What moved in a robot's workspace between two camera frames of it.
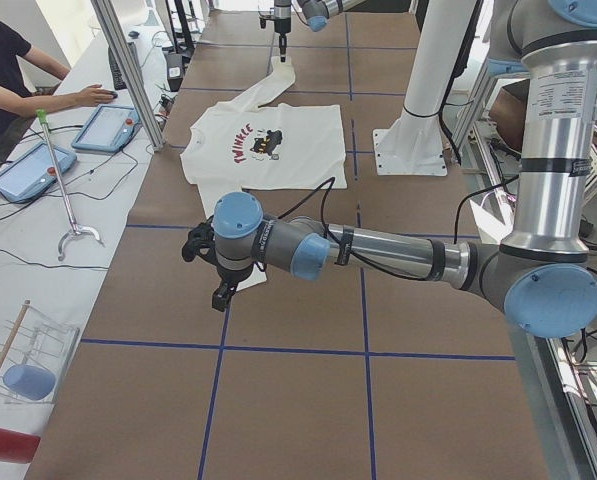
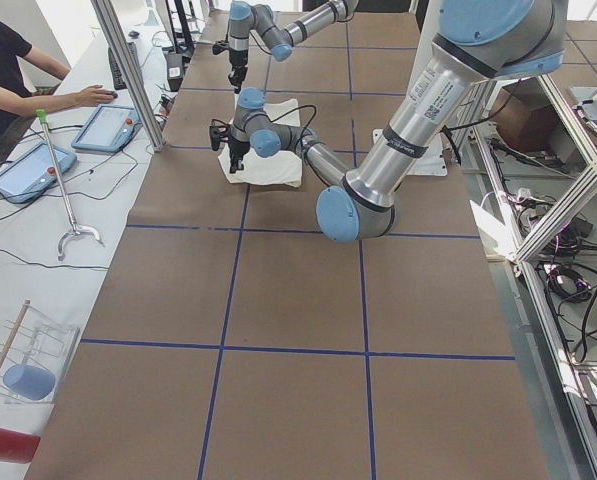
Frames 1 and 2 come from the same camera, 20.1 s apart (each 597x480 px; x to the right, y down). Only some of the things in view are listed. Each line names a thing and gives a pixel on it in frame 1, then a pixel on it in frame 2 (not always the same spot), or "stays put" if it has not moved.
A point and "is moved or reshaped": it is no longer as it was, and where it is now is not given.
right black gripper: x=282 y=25 → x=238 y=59
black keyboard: x=117 y=80 stays put
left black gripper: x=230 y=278 → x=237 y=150
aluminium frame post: x=120 y=43 stays put
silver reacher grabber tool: x=42 y=117 stays put
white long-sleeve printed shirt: x=241 y=146 is moved or reshaped
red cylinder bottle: x=6 y=446 stays put
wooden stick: x=6 y=348 stays put
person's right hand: x=94 y=95 stays put
